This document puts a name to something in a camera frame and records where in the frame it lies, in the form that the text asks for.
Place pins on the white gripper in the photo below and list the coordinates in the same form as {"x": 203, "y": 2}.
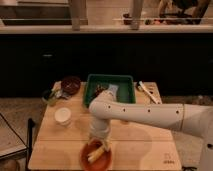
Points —
{"x": 99, "y": 130}

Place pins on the yellow banana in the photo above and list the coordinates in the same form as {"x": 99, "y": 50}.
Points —
{"x": 93, "y": 156}

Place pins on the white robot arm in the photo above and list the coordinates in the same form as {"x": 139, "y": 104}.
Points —
{"x": 195, "y": 120}

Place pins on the red bowl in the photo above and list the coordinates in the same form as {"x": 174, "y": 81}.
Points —
{"x": 101, "y": 164}

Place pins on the dark brown bowl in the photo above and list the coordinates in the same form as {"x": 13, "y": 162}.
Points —
{"x": 71, "y": 84}

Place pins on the white lidded cup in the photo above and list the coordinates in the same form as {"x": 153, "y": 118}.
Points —
{"x": 63, "y": 116}

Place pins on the dark food in tray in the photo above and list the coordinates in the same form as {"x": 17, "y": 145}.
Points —
{"x": 99, "y": 89}

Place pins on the green plastic tray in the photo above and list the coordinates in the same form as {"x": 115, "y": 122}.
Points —
{"x": 125, "y": 93}

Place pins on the white knife utensil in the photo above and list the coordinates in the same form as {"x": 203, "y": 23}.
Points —
{"x": 144, "y": 88}

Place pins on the dark green cup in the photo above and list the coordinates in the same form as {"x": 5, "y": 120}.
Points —
{"x": 49, "y": 97}

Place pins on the black chair frame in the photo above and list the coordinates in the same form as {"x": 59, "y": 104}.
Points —
{"x": 27, "y": 150}

